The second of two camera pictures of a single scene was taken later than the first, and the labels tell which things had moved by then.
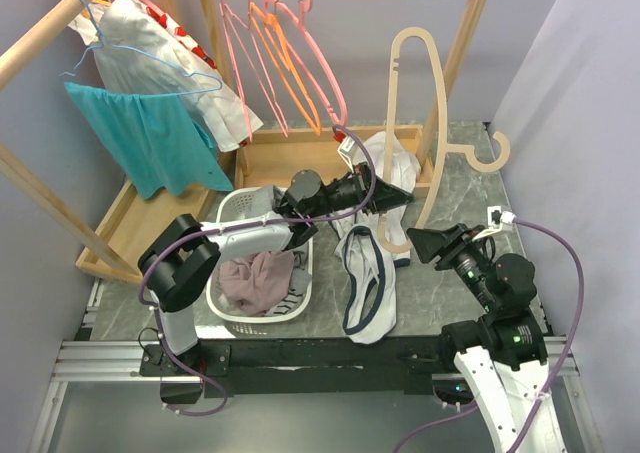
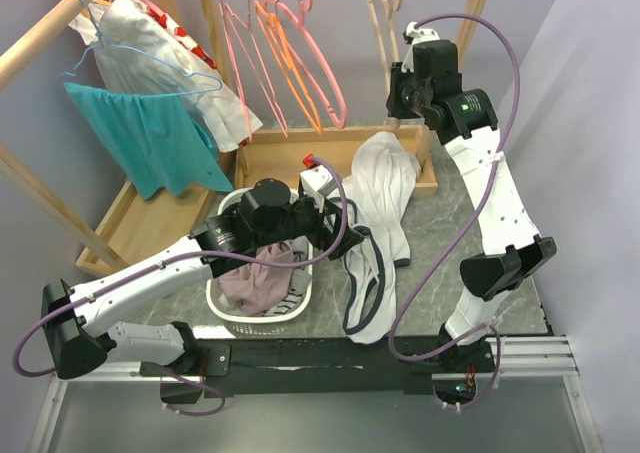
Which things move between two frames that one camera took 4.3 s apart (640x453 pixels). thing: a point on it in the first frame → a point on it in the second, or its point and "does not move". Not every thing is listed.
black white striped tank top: [296, 296] does not move
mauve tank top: [254, 282] does not move
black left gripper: [384, 197] → [322, 236]
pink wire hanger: [247, 26] does not move
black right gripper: [427, 242] → [397, 77]
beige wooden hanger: [497, 159] → [395, 4]
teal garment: [155, 139] does not move
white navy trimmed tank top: [370, 312] does not move
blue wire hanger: [142, 52] does not move
